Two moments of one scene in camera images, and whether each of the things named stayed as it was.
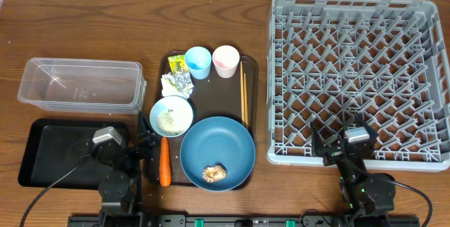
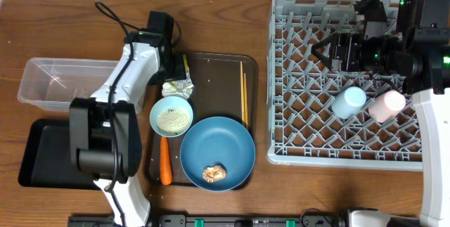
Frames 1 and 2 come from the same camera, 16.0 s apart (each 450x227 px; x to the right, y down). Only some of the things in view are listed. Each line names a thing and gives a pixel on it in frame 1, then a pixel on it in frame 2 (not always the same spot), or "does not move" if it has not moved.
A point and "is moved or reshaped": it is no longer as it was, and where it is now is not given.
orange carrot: [164, 163] does not move
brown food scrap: [214, 173] does not move
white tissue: [178, 83] does not move
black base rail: [244, 221] does not move
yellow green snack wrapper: [177, 64] is moved or reshaped
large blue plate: [218, 141] does not move
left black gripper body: [128, 167] → [176, 70]
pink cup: [226, 58] → [385, 105]
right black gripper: [332, 154] → [343, 45]
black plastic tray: [48, 147] does not move
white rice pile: [173, 122] does not move
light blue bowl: [171, 117] does not move
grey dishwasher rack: [329, 58] does not move
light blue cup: [198, 59] → [349, 102]
